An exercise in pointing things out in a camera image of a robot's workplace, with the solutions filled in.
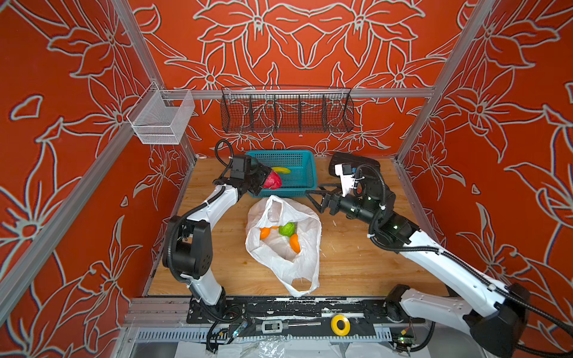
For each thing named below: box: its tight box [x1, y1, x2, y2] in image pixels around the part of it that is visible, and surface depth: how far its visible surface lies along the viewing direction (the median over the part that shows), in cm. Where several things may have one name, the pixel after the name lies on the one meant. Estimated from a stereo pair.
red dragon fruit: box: [262, 169, 283, 191], surface depth 87 cm
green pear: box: [279, 222, 296, 238], surface depth 89 cm
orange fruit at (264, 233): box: [259, 226, 272, 240], surface depth 90 cm
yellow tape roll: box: [330, 314, 351, 337], surface depth 71 cm
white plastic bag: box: [244, 194, 322, 297], surface depth 78 cm
